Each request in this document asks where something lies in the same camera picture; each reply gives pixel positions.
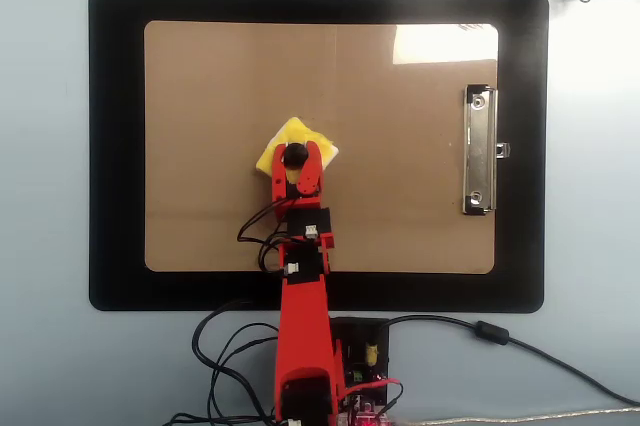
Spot brown clipboard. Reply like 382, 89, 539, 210
143, 20, 500, 276

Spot silver USB cable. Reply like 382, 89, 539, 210
394, 406, 640, 426

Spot black rectangular desk mat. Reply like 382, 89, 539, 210
88, 0, 550, 315

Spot yellow sponge with black knob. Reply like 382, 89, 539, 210
254, 116, 342, 182

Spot black power cable with ferrite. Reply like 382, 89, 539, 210
367, 314, 640, 407

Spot black servo cables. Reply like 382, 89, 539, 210
168, 198, 297, 426

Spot red wire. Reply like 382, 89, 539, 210
342, 377, 404, 417

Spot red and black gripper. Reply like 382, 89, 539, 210
271, 140, 336, 252

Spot silver metal clipboard clip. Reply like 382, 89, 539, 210
460, 83, 511, 217

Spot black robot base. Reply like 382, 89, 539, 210
332, 316, 391, 405

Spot controller board with red LED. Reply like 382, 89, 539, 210
342, 370, 399, 426

